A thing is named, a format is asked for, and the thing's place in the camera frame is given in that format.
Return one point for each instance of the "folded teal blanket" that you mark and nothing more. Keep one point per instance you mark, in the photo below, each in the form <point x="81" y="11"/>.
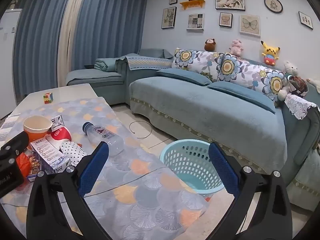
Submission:
<point x="105" y="65"/>

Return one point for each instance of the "ice cream print frame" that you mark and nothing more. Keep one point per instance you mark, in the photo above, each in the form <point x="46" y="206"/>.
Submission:
<point x="305" y="20"/>

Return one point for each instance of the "small white plush toy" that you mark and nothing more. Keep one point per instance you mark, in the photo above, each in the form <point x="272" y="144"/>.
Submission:
<point x="314" y="83"/>

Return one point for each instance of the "blue flat cushion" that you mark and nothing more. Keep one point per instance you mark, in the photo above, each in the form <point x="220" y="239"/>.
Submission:
<point x="185" y="76"/>

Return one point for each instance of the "white polka dot packet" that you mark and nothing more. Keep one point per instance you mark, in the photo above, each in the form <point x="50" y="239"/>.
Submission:
<point x="73" y="152"/>

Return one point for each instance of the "colourful puzzle cube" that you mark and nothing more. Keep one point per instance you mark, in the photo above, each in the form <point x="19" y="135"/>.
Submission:
<point x="48" y="98"/>

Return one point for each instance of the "white refrigerator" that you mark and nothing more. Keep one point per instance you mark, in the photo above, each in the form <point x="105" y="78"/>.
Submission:
<point x="8" y="55"/>

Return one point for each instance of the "white bear plush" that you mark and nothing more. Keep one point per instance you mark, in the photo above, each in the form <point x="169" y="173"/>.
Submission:
<point x="291" y="68"/>

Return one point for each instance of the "clear plastic water bottle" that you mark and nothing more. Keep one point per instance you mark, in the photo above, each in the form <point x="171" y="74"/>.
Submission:
<point x="105" y="136"/>

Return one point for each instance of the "brown dark plush toy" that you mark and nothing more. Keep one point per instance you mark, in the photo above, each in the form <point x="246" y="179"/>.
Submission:
<point x="298" y="84"/>

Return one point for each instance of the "crown print picture frame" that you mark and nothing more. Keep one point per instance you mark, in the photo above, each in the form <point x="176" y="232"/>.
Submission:
<point x="225" y="20"/>

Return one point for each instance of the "floral sofa pillow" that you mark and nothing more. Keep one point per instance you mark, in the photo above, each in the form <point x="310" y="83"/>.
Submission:
<point x="272" y="83"/>
<point x="232" y="67"/>
<point x="190" y="60"/>

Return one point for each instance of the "yellow wall shelf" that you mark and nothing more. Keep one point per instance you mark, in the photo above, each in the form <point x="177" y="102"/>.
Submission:
<point x="192" y="3"/>

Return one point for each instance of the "tall dark picture frame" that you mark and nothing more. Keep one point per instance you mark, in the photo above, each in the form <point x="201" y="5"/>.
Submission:
<point x="168" y="17"/>

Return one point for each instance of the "small black white box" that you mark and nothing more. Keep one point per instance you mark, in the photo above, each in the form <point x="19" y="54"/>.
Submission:
<point x="57" y="121"/>

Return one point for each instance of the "round dark picture frame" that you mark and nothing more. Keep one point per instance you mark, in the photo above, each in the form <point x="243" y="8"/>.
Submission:
<point x="273" y="4"/>

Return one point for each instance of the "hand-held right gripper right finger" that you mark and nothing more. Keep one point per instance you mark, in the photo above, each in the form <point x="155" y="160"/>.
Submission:
<point x="222" y="167"/>

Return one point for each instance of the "red round snack container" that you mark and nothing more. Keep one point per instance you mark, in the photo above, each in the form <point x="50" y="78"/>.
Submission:
<point x="61" y="133"/>

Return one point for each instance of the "light blue plastic basket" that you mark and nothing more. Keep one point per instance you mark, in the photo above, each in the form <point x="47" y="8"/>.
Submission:
<point x="185" y="162"/>

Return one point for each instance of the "orange paper cup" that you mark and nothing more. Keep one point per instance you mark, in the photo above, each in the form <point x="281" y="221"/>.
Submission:
<point x="37" y="130"/>

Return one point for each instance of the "yellow mouse plush toy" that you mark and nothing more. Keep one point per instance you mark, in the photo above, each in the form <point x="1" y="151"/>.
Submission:
<point x="270" y="53"/>

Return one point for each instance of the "teal corner sofa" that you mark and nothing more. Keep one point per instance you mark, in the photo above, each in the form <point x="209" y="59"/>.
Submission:
<point x="200" y="110"/>

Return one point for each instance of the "brown monkey plush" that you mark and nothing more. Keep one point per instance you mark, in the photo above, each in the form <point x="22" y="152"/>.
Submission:
<point x="210" y="45"/>

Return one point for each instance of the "dark flat tablet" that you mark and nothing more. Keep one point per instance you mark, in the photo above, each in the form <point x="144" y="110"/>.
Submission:
<point x="89" y="66"/>

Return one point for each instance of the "orange foil snack wrapper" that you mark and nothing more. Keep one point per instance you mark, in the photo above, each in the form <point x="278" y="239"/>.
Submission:
<point x="23" y="163"/>

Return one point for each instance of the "blue beige curtain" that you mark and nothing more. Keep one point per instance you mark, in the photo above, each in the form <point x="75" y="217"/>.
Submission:
<point x="100" y="30"/>

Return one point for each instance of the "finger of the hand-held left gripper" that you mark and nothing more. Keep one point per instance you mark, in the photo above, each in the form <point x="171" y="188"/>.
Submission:
<point x="15" y="143"/>

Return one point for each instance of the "pink plush toy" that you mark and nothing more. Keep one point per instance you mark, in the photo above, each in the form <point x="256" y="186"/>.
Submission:
<point x="236" y="47"/>

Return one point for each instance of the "blue white drink carton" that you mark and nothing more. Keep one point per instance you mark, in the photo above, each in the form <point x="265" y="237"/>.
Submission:
<point x="48" y="155"/>

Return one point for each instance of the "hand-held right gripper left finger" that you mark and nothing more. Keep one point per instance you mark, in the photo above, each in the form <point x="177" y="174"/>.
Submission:
<point x="93" y="167"/>

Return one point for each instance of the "white collage picture frame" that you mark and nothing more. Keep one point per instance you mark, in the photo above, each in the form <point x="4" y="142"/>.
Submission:
<point x="195" y="21"/>

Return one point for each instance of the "butterfly print white frame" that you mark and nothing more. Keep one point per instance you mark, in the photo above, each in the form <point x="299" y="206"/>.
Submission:
<point x="249" y="25"/>

